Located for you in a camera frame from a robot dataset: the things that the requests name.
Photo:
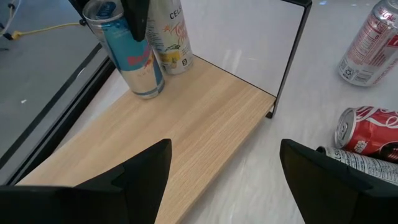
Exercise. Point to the wooden shelf with black frame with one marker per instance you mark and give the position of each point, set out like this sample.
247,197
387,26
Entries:
186,118

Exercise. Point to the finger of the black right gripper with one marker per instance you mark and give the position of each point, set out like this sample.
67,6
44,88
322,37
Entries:
136,18
77,5

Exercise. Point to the white Celsius can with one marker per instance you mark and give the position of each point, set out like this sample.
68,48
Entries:
367,163
171,40

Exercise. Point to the black table frame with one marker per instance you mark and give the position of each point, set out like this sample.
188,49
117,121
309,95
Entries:
85,93

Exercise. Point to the silver Diet Coke can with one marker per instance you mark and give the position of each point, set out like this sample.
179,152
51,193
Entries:
370,46

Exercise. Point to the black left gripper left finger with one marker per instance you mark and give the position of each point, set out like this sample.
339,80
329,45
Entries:
93,205

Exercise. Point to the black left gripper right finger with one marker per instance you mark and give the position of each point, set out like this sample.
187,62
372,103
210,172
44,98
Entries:
335,202

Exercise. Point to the blue silver Red Bull can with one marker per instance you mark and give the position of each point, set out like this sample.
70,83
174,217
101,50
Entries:
133,62

